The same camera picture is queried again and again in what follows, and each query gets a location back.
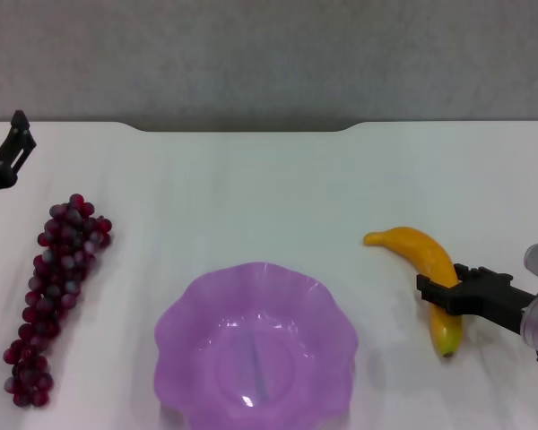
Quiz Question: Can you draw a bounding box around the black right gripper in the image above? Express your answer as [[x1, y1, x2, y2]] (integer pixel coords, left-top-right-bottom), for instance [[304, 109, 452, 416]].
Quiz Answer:
[[415, 262, 538, 336]]

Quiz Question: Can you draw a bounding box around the yellow banana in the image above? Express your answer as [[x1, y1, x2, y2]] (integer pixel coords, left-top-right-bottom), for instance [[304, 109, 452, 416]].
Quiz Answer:
[[362, 226, 464, 358]]

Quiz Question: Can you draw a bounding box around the dark red grape bunch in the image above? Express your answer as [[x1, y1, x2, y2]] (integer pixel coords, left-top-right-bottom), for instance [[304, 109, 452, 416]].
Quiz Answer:
[[3, 193, 114, 409]]

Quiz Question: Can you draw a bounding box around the purple wavy plastic plate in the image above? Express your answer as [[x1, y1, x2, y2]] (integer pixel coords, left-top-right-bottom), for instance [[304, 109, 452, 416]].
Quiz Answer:
[[153, 261, 360, 430]]

